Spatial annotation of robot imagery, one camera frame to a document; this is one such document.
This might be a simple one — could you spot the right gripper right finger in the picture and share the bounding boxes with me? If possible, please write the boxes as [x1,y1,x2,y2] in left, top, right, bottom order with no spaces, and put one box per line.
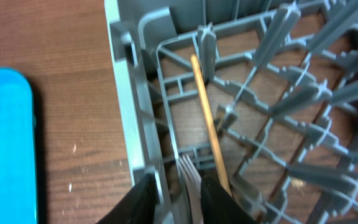
[201,175,257,224]

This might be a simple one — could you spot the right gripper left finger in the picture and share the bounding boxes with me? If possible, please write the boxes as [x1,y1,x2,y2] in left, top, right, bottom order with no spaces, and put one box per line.
[98,174,157,224]

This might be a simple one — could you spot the white plastic fork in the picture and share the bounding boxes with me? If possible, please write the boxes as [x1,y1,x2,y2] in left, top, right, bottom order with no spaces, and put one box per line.
[178,155,204,224]

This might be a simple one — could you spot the grey dishwasher rack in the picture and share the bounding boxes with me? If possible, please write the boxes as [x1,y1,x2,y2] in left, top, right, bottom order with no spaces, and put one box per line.
[104,0,358,223]

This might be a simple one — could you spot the teal serving tray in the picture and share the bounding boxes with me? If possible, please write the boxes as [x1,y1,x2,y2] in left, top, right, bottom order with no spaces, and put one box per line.
[0,68,39,223]

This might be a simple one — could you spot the wooden chopstick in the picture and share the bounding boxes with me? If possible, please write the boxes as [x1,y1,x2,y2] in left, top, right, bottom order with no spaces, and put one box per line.
[190,54,232,197]

